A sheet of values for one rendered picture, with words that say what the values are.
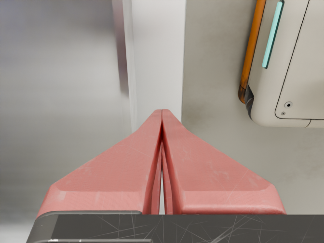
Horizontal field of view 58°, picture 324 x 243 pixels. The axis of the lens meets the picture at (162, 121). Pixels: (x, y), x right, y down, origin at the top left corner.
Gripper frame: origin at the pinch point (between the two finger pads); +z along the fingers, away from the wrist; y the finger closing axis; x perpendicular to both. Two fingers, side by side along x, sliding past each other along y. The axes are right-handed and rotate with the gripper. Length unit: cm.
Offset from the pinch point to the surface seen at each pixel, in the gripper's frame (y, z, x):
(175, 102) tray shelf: -0.9, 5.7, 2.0
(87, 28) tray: 3.8, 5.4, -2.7
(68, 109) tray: 5.8, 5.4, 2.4
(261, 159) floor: -48, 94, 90
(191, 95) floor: -12, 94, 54
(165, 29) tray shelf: -0.2, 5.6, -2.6
